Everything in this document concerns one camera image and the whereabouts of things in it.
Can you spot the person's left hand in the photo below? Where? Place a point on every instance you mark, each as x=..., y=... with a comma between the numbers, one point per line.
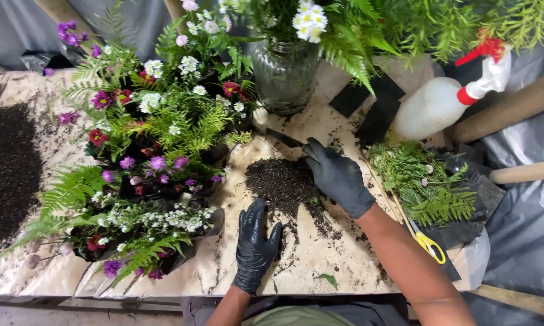
x=253, y=253

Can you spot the person's right hand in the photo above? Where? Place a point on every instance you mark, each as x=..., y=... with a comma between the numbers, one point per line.
x=340, y=181

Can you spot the person's right fingers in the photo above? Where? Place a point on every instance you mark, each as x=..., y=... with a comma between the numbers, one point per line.
x=314, y=151

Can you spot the small dark soil pile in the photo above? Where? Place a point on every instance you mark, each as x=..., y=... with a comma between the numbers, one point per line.
x=283, y=183

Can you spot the clear glass vase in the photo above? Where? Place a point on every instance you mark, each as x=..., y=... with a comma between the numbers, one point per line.
x=284, y=77

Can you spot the thin wooden sticks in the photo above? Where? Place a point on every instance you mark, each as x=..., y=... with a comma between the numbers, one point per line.
x=389, y=194

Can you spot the heap of green fern cuttings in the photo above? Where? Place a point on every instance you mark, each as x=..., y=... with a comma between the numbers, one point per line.
x=421, y=185

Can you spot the white daisy and fern bouquet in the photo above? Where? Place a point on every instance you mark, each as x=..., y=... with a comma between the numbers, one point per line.
x=340, y=31

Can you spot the small green leaf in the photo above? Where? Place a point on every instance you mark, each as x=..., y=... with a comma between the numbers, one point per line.
x=328, y=279

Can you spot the white spray bottle red trigger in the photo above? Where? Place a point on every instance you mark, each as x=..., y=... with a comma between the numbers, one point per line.
x=435, y=106

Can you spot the pink and white flower arrangement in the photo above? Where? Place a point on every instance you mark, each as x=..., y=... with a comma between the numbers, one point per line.
x=204, y=45

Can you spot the purple and red flower arrangement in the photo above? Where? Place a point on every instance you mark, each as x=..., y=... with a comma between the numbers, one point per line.
x=158, y=131

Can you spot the person's green shirt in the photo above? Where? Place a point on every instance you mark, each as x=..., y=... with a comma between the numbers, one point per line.
x=299, y=317

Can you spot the black plastic sheet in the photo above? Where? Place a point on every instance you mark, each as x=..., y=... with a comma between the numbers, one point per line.
x=485, y=199

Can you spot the bushy green foliage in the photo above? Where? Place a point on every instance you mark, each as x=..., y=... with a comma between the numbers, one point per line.
x=462, y=22

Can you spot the white flower and fern arrangement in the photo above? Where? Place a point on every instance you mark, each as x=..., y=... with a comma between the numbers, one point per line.
x=131, y=226

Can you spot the thick wooden pole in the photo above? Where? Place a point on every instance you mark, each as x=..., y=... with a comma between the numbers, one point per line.
x=528, y=172
x=512, y=111

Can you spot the grey plastic sheeting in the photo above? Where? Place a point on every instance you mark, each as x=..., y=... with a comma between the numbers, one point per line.
x=530, y=235

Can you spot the wooden plank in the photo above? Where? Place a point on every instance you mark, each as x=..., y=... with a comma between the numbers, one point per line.
x=521, y=301

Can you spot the purple flower stem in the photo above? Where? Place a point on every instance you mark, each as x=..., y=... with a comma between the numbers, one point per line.
x=72, y=36

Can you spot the crumpled black plastic bag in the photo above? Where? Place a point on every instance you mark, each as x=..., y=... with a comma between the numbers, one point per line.
x=45, y=61

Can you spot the large dark soil heap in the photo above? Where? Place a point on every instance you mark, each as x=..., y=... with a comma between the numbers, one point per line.
x=7, y=176

